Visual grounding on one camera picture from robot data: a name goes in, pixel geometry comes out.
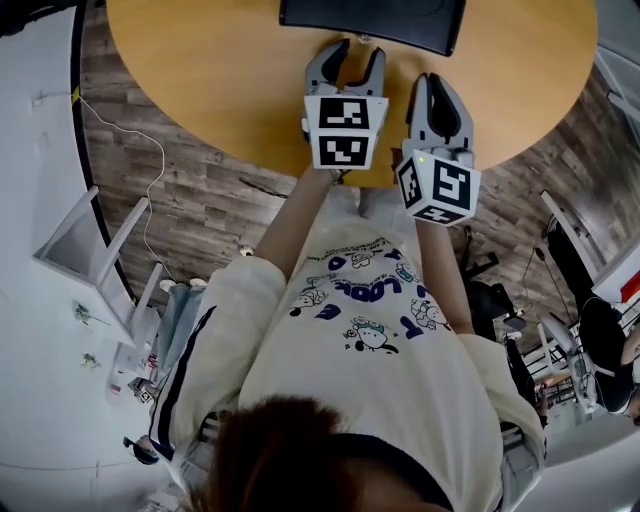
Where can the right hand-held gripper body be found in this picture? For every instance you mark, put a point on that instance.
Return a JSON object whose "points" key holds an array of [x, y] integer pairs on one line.
{"points": [[440, 187]]}

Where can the white desk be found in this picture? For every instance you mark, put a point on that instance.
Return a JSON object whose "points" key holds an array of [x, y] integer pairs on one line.
{"points": [[580, 240]]}

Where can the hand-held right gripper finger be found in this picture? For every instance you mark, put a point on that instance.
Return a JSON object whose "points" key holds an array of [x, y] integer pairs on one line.
{"points": [[462, 127], [420, 115]]}

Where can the white chair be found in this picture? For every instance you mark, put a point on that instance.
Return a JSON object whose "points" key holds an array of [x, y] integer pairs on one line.
{"points": [[562, 345]]}

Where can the black wrist band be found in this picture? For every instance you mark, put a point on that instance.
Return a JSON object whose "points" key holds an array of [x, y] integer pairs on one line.
{"points": [[341, 176]]}

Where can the white trousers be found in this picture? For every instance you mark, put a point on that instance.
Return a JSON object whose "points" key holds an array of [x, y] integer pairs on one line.
{"points": [[345, 205]]}

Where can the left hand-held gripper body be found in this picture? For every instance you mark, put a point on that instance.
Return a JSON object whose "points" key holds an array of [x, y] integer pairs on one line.
{"points": [[345, 132]]}

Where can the black drawer box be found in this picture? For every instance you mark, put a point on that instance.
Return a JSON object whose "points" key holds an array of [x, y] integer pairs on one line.
{"points": [[375, 17]]}

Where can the black office chair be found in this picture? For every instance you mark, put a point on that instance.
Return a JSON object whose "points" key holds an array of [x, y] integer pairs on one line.
{"points": [[487, 295]]}

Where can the green plant sprig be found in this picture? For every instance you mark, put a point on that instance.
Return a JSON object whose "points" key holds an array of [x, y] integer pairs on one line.
{"points": [[90, 360], [84, 314]]}

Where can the white stool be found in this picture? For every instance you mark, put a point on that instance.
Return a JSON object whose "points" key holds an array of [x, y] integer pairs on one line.
{"points": [[95, 260]]}

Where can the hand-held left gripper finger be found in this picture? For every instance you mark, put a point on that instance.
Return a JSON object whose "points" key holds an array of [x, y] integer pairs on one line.
{"points": [[377, 72], [320, 65]]}

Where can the cream printed shirt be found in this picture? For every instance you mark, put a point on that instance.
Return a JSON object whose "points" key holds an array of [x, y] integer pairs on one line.
{"points": [[360, 370]]}

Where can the person's right forearm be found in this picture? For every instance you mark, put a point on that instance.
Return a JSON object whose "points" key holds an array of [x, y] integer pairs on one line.
{"points": [[445, 275]]}

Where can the person's left forearm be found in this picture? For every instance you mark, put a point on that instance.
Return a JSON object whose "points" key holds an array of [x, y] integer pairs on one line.
{"points": [[295, 225]]}

